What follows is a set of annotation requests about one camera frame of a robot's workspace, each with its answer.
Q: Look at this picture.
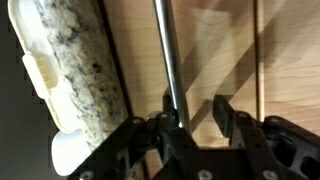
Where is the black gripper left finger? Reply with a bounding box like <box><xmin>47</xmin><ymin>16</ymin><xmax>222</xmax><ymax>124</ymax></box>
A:
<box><xmin>68</xmin><ymin>94</ymin><xmax>188</xmax><ymax>180</ymax></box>

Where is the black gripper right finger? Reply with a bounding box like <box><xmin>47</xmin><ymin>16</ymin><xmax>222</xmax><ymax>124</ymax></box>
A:
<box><xmin>213</xmin><ymin>94</ymin><xmax>284</xmax><ymax>180</ymax></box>

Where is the silver bar drawer handle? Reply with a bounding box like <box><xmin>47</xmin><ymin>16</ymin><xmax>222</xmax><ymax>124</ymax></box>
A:
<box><xmin>152</xmin><ymin>0</ymin><xmax>194</xmax><ymax>134</ymax></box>

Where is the light wooden drawer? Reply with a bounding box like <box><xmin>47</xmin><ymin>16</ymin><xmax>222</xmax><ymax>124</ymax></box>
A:
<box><xmin>98</xmin><ymin>0</ymin><xmax>264</xmax><ymax>180</ymax></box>

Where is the light wooden cabinet door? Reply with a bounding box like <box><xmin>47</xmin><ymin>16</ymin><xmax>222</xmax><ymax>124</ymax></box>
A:
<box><xmin>256</xmin><ymin>0</ymin><xmax>320</xmax><ymax>134</ymax></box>

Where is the white lidded plastic container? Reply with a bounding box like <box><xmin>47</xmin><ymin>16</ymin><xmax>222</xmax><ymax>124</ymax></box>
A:
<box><xmin>7</xmin><ymin>0</ymin><xmax>86</xmax><ymax>134</ymax></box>

